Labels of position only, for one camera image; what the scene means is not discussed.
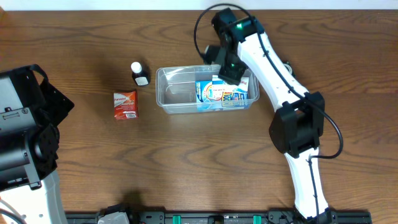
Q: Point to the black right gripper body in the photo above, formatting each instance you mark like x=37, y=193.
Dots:
x=232, y=75

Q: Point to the white Panadol box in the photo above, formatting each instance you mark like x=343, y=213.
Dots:
x=220, y=86

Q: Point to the blue Cool Fever box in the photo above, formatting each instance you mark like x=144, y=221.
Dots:
x=207, y=100

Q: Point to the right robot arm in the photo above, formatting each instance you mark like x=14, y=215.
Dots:
x=299, y=115

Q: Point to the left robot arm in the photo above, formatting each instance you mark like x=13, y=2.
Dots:
x=31, y=110

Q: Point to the clear plastic container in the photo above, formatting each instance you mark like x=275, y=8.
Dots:
x=175, y=87

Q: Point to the dark medicine bottle white cap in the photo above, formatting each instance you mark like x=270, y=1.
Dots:
x=139, y=74

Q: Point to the red Panadol box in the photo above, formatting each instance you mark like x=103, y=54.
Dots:
x=125, y=105

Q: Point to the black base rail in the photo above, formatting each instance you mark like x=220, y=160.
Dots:
x=123, y=214

